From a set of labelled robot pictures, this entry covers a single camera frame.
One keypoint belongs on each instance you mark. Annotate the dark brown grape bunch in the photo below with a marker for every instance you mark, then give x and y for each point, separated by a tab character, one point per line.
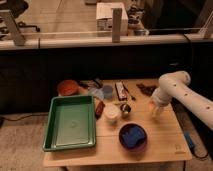
146	90

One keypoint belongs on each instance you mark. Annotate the white paper cup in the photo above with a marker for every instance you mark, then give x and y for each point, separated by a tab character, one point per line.
111	112

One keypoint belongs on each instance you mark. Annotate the blue sponge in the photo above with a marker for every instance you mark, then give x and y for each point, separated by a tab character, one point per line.
132	136

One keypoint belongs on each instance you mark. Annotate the orange-brown bowl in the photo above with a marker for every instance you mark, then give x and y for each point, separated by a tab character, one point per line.
67	87

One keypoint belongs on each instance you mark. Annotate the brown oblong object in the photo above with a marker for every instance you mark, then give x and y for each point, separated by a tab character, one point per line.
99	110

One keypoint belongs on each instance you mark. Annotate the blue device on floor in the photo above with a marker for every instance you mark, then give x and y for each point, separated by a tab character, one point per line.
189	141

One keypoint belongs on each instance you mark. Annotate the light blue plastic cup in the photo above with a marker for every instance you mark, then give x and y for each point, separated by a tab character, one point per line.
107	91

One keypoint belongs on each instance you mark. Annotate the small metal cup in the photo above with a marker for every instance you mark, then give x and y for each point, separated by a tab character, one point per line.
125	110

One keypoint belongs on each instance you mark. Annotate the green plastic tray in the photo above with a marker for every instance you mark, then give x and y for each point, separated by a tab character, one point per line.
71	123

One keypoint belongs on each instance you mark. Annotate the dark purple bowl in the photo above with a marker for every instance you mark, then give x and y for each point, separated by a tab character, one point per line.
140	146

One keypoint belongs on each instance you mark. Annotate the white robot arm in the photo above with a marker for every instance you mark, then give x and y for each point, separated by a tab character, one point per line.
175	85

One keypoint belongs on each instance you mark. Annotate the white cardboard box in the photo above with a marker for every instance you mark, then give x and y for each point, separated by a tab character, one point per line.
104	12

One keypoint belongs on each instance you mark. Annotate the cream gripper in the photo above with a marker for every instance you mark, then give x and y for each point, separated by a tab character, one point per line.
158	111

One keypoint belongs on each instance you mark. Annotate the yellow-red apple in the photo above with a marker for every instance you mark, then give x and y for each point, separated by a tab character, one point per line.
152	108

